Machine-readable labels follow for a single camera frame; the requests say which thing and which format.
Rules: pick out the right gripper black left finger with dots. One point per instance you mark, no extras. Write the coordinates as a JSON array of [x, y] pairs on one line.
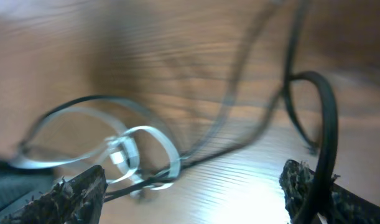
[[29, 196]]

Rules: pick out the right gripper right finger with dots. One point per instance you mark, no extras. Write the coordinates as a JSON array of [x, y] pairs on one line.
[[342, 206]]

